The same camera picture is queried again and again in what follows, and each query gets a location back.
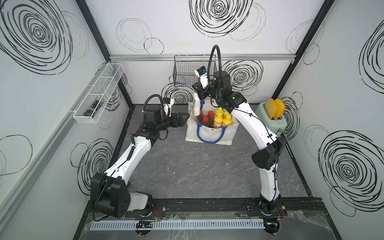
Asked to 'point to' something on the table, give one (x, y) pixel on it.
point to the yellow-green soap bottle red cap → (211, 119)
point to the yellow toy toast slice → (270, 107)
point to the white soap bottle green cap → (196, 104)
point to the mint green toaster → (275, 124)
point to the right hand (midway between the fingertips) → (196, 83)
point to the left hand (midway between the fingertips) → (183, 115)
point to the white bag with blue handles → (195, 131)
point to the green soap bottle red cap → (205, 122)
